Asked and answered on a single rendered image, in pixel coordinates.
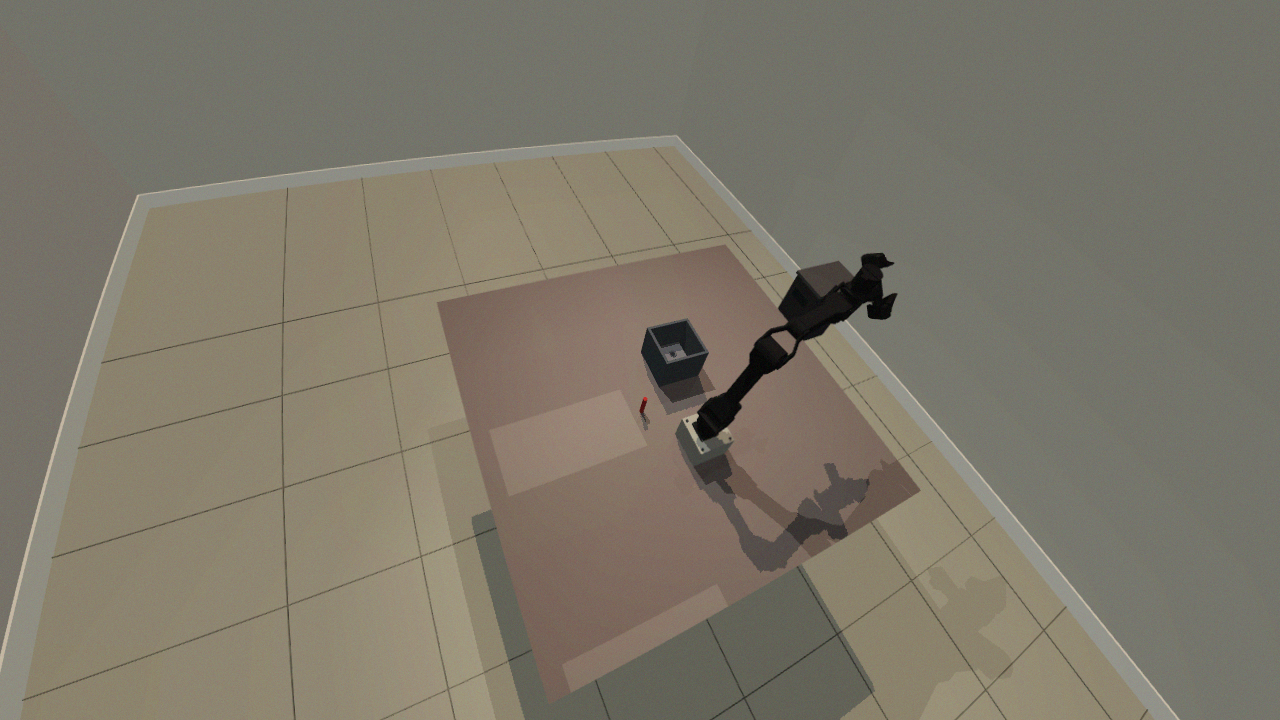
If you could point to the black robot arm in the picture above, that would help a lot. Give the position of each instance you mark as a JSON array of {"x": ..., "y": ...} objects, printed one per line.
[{"x": 768, "y": 355}]

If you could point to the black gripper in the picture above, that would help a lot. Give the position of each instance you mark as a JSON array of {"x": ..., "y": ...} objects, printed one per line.
[{"x": 880, "y": 308}]

